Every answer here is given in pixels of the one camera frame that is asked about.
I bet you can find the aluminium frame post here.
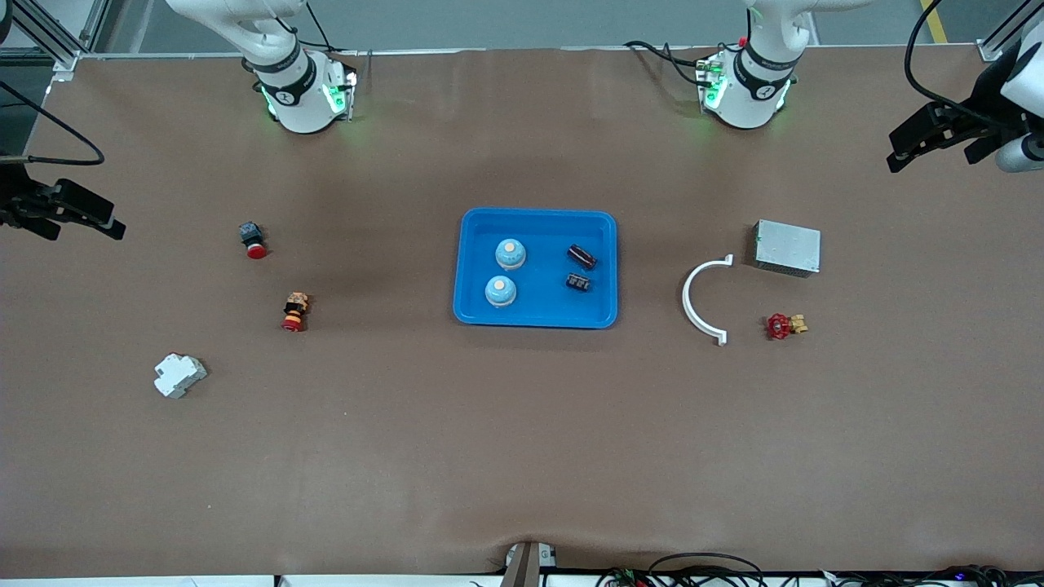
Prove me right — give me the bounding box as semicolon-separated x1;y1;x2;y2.
979;0;1044;62
16;0;111;82

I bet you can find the black left arm base cable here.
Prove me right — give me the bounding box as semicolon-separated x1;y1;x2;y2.
624;39;710;86

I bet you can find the black right arm base cable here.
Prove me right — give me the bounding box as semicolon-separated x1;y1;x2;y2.
302;0;364;58

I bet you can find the white curved pipe clamp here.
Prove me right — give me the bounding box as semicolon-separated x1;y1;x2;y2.
682;254;734;346

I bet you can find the grey metal power supply box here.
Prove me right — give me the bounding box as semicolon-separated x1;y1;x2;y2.
752;218;822;279

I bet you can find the brass valve with red handle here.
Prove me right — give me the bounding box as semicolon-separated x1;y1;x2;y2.
765;312;810;341

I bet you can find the black looped cable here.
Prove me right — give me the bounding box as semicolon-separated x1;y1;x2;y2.
648;553;765;587

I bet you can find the blue plastic tray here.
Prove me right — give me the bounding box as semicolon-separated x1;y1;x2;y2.
453;208;618;329

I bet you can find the black cable bundle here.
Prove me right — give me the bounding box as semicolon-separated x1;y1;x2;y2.
832;564;1044;587

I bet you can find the white circuit breaker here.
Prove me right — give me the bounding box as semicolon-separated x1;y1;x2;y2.
153;352;208;399

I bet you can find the black arm base cable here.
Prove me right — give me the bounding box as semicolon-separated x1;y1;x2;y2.
302;0;364;58
624;39;710;86

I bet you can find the red button with yellow ring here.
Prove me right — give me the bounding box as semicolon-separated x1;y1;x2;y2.
281;292;311;333

